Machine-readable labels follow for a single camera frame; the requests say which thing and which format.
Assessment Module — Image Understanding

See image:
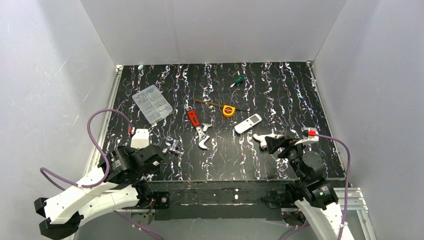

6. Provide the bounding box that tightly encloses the white remote control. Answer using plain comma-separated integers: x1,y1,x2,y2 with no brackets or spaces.
234,113,262,134

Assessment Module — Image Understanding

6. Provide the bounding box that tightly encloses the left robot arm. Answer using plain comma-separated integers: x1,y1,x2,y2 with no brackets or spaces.
34,145,165,240

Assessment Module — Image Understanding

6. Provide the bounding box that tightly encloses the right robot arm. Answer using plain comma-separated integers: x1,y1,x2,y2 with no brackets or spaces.
262,130,354,240

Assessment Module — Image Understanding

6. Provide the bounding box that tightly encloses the white plastic faucet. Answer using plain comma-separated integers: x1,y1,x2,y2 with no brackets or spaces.
253,133,283,151

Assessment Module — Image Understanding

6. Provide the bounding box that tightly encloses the clear plastic screw box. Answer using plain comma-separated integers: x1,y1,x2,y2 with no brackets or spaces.
132,85,174,125

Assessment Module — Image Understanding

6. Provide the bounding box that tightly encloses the red adjustable wrench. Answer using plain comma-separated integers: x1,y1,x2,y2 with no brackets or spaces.
186,106,210,150

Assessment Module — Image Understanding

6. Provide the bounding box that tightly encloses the yellow tape measure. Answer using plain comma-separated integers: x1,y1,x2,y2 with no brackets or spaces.
193,99,249,118

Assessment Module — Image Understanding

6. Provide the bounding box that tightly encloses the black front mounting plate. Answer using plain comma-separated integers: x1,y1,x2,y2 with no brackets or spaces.
148,180,299,221

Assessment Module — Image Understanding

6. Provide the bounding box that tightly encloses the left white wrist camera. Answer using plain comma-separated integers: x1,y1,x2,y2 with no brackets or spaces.
130,127,150,149

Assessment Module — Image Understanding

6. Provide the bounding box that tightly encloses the green handled screwdriver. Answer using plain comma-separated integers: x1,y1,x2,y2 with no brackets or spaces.
230,75,246,88

